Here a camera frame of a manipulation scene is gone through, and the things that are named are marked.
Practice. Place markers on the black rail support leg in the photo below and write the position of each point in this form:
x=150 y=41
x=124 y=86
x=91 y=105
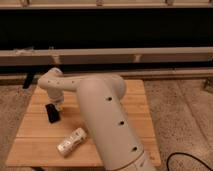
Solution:
x=28 y=80

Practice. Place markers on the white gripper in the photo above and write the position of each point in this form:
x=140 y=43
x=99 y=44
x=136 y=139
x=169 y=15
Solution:
x=56 y=97

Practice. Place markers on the grey metal rail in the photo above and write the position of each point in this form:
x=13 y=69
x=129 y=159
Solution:
x=29 y=57

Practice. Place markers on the white plastic bottle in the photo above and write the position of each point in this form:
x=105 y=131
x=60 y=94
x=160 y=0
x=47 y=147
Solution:
x=69 y=143

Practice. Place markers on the black rectangular eraser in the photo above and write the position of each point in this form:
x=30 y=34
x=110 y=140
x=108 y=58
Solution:
x=53 y=113

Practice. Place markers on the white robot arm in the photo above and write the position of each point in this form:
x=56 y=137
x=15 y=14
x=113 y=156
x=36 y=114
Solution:
x=98 y=96

